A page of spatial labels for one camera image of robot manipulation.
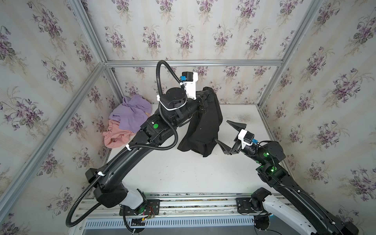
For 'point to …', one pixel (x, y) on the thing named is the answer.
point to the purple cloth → (131, 113)
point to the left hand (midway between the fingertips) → (211, 88)
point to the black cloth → (202, 133)
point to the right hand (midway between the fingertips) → (221, 130)
